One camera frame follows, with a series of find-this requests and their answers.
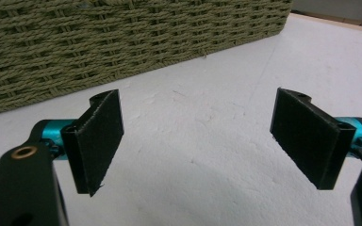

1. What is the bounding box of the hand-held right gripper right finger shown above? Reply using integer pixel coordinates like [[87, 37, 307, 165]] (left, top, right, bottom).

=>
[[269, 87, 357, 191]]

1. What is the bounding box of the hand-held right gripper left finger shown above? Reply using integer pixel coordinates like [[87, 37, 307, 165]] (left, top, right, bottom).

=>
[[60, 89, 125, 198]]

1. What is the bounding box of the green woven basket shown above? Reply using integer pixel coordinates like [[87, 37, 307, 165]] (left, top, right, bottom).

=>
[[0, 0, 293, 119]]

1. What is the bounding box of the white foam mat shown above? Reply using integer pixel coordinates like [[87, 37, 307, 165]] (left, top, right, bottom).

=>
[[0, 13, 362, 226]]

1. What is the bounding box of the light wooden table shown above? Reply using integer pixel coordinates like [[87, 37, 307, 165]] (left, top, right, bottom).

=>
[[288, 12, 362, 36]]

